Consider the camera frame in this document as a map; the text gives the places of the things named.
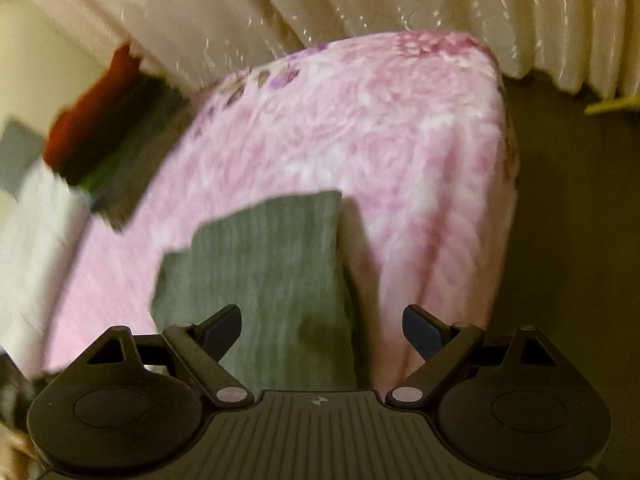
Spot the pink floral blanket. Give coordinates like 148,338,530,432
42,30,521,391

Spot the grey pillow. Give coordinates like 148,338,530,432
0,117,45,196

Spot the green garment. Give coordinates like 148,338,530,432
75,157,133,203

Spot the red garment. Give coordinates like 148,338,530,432
44,44,146,166

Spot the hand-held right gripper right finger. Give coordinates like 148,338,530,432
385,304,558,407

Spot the yellow-green object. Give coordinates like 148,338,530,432
585,97,640,117

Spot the brown garment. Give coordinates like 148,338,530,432
90,105,196,233

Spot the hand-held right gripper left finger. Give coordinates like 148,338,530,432
87,304,254,407

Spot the white duvet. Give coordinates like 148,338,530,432
0,165,96,356

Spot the grey plaid garment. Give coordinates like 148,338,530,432
150,190,361,391

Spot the pile of red dark clothes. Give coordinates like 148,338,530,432
60,75,186,191

